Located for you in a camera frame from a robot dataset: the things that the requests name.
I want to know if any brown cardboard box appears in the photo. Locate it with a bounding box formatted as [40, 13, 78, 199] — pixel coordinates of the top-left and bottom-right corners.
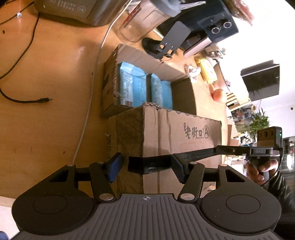
[100, 43, 223, 199]

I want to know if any blue tissue pack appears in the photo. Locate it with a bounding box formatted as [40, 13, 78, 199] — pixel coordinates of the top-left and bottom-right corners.
[150, 74, 173, 109]
[119, 62, 147, 107]

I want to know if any person's right hand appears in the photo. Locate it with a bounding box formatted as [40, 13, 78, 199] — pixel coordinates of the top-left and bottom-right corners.
[245, 159, 279, 186]

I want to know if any green potted plant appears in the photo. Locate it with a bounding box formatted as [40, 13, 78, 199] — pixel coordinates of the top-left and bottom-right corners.
[245, 108, 270, 140]

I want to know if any red apple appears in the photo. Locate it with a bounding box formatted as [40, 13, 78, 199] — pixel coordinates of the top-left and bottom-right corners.
[212, 88, 227, 104]

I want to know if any white bowl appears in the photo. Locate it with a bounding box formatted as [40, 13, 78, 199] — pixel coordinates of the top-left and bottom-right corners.
[213, 63, 230, 93]

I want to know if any white elastic band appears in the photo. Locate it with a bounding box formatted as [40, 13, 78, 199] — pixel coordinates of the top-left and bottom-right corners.
[185, 64, 201, 83]

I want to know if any yellow wet wipes pack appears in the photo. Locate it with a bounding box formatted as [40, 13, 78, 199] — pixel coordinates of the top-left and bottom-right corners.
[195, 58, 218, 84]

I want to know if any black phone stand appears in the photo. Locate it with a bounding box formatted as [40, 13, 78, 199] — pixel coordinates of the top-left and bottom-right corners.
[141, 21, 191, 60]

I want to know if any black air fryer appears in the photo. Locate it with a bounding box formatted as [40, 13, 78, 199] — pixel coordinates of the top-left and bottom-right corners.
[157, 0, 239, 59]

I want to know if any clear plastic cup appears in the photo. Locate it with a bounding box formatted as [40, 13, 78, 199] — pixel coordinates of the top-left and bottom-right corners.
[117, 0, 181, 44]

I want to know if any grey rice cooker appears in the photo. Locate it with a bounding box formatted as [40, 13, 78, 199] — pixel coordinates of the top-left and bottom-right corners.
[34, 0, 127, 27]

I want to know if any black wall monitor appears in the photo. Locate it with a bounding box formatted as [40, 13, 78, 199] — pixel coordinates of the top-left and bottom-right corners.
[240, 60, 280, 102]

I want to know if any black USB cable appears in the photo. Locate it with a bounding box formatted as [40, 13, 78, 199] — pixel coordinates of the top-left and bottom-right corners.
[0, 0, 53, 104]

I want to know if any white charging cable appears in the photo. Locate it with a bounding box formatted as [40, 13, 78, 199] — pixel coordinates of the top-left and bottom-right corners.
[72, 0, 135, 164]

